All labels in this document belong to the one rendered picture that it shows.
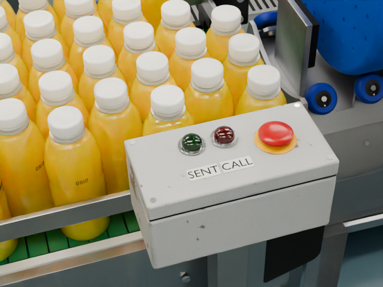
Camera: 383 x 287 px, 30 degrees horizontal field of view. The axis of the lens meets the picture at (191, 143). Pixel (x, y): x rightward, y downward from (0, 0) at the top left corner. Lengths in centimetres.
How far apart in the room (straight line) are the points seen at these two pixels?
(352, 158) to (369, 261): 100
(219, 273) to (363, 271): 121
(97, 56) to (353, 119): 38
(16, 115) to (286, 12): 43
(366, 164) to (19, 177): 52
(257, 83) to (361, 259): 127
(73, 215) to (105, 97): 15
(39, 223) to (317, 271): 64
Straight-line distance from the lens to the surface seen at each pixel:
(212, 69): 86
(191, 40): 91
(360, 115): 105
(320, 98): 101
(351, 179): 111
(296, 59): 105
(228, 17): 95
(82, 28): 94
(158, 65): 87
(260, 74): 85
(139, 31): 93
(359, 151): 108
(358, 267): 204
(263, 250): 99
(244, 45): 90
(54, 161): 82
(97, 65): 88
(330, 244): 130
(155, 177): 71
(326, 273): 137
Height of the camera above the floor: 161
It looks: 44 degrees down
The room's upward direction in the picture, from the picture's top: 2 degrees counter-clockwise
